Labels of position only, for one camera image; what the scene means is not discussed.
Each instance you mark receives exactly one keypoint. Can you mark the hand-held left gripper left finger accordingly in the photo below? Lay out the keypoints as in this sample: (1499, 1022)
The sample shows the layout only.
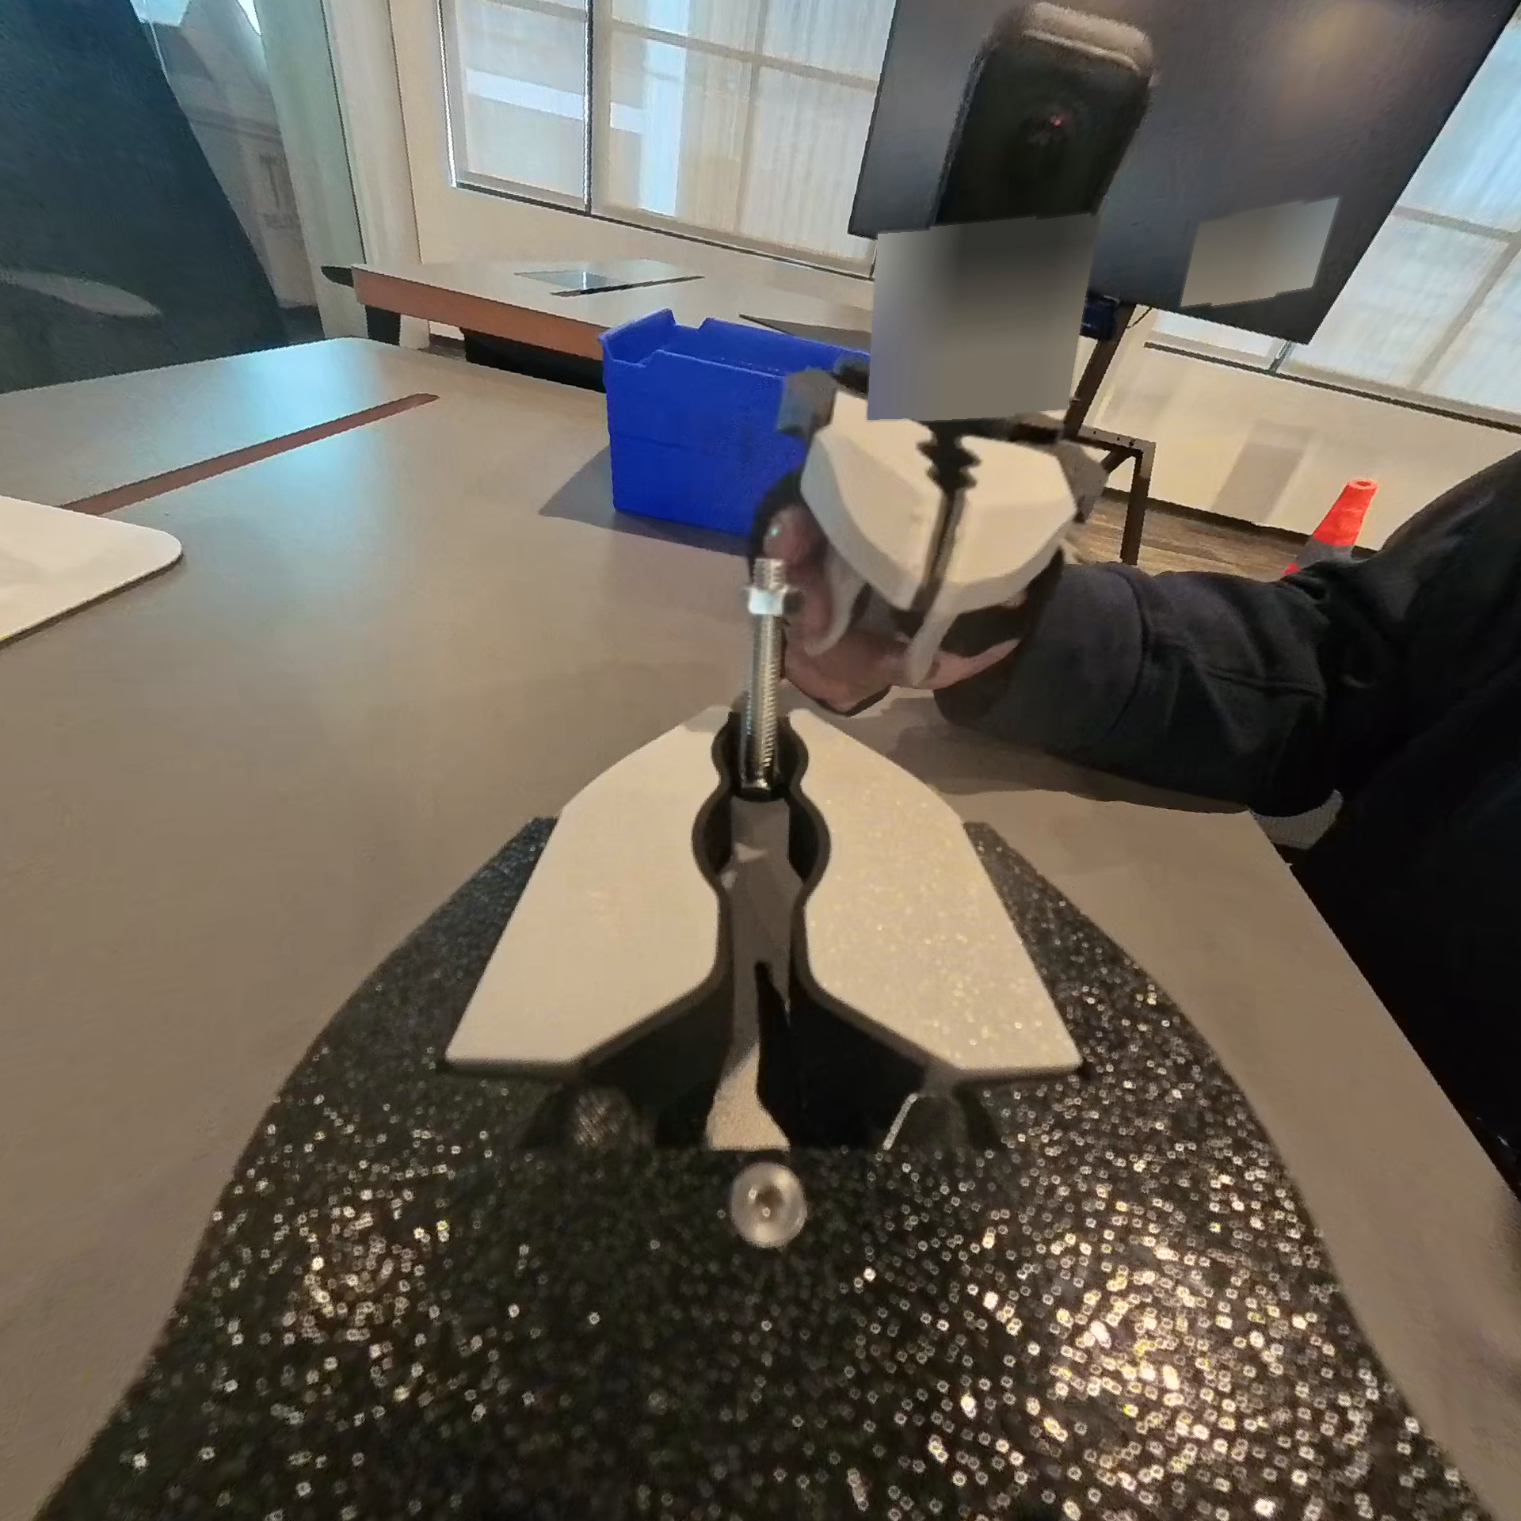
(595, 939)

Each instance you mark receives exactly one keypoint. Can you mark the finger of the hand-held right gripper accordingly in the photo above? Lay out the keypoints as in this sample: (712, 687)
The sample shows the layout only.
(1010, 523)
(867, 500)

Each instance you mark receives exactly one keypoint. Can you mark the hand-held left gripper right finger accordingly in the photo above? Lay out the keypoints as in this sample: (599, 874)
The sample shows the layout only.
(927, 939)

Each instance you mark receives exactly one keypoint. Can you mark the silver hex nut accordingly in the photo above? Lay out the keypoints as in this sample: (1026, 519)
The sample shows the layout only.
(769, 601)

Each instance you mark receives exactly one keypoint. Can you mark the blue plastic parts bin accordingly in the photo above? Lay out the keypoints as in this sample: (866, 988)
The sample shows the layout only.
(677, 428)

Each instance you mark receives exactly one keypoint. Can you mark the silver hex bolt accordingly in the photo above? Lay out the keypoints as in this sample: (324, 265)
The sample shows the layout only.
(767, 677)

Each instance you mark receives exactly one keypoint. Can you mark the person's right forearm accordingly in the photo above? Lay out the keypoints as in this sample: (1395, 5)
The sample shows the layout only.
(1189, 666)

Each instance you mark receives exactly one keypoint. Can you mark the person's right hand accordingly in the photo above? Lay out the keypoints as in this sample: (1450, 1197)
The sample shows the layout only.
(856, 666)

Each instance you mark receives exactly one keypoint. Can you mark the black monitor stand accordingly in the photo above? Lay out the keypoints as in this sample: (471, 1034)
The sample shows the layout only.
(1118, 449)

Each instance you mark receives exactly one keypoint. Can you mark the large dark monitor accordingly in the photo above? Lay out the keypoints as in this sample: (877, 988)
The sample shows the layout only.
(1284, 96)

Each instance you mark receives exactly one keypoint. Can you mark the orange traffic cone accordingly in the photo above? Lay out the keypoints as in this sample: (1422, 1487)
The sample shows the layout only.
(1343, 523)

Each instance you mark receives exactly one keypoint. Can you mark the grey wooden-edged table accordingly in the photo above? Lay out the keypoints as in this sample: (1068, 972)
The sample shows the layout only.
(463, 297)

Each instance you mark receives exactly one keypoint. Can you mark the person's torso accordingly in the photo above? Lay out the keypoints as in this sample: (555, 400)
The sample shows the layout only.
(1461, 951)

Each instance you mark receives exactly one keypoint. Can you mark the white document stand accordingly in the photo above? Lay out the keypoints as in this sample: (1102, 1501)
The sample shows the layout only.
(72, 565)

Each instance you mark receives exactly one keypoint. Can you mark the black office chair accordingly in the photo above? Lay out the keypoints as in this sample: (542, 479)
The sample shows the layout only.
(119, 178)

